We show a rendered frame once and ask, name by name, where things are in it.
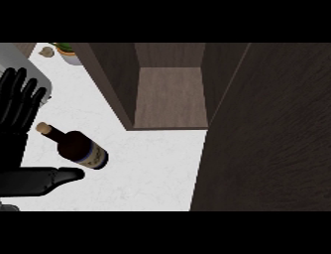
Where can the potted green plant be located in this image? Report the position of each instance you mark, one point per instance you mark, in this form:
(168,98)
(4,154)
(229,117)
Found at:
(68,52)

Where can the brown wooden cabinet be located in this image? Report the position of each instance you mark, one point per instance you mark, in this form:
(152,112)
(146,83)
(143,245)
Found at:
(168,96)

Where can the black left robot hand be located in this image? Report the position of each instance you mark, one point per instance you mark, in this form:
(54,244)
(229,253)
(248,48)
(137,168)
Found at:
(4,139)

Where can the small beige object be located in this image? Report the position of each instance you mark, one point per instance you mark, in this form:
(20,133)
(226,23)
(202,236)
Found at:
(46,52)

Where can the dark wooden cabinet door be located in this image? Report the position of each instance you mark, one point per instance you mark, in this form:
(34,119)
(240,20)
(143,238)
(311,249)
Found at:
(280,132)

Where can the dark wine bottle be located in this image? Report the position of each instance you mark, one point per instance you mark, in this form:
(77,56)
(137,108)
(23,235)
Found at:
(78,149)

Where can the pale grey appliance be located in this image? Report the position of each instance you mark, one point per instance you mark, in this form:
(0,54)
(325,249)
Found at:
(1,72)

